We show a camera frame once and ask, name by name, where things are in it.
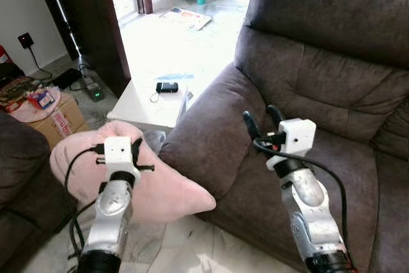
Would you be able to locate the pink pillow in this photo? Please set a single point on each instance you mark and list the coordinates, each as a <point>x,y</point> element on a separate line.
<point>166,190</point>

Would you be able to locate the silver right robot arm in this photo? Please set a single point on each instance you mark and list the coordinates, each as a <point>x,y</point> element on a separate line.
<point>310,215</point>

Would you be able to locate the dark grey fabric sofa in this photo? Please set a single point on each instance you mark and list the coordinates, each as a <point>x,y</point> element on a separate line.
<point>307,68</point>

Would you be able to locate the white side table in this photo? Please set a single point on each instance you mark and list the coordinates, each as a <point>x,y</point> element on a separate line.
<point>144,110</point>

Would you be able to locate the small black device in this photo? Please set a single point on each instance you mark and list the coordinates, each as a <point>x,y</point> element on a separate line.
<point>167,87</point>

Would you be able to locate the cardboard box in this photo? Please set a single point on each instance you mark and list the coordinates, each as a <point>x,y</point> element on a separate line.
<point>67,126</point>

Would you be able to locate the black power strip green light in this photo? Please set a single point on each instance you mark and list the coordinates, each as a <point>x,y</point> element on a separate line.
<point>94,89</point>

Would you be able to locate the black adapter box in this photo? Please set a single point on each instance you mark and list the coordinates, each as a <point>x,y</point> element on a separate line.
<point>68,78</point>

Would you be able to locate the red and blue packet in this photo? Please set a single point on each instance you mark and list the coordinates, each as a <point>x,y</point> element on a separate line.
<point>43,98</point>

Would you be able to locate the dark brown armchair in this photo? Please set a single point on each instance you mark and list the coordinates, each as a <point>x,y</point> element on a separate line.
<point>22,171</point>

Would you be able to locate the dark brown wooden door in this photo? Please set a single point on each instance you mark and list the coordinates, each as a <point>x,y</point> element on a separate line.
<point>92,23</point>

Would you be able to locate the printed magazine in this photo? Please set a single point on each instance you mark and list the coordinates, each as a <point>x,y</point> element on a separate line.
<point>14,91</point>

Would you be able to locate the red canister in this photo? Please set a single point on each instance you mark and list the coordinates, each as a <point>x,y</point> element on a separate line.
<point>4,55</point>

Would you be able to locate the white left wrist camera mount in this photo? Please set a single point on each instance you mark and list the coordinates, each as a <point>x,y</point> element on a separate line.
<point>118,155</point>

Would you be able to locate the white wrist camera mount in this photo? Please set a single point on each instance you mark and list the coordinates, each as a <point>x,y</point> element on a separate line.
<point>118,155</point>
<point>297,135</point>

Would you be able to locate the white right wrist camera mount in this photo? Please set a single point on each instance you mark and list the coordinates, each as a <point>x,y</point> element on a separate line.
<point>297,135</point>

